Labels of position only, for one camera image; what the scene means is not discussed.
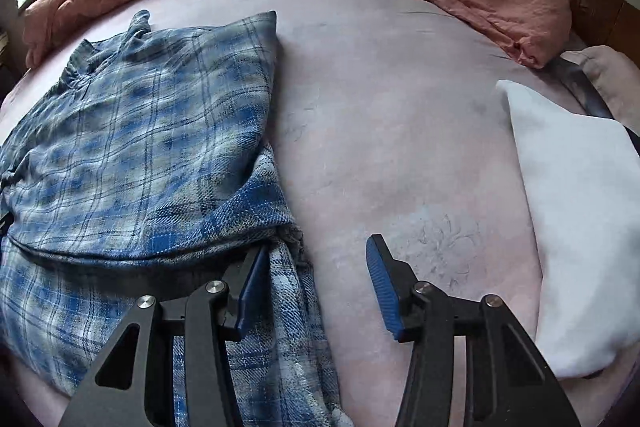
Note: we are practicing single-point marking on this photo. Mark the white folded garment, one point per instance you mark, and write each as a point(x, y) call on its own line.
point(585, 232)

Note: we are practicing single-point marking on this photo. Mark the dark garment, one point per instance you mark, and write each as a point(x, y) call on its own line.
point(585, 92)

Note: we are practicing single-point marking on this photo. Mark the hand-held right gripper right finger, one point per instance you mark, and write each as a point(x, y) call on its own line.
point(382, 287)

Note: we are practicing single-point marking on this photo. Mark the blue plaid shirt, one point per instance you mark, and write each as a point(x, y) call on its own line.
point(125, 147)

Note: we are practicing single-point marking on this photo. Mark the bed with pink sheet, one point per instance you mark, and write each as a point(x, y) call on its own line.
point(400, 132)

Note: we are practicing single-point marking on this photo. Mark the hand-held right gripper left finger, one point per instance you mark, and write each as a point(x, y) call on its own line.
point(252, 287)

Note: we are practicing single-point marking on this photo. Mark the pink pillow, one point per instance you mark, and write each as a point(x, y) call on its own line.
point(615, 77)

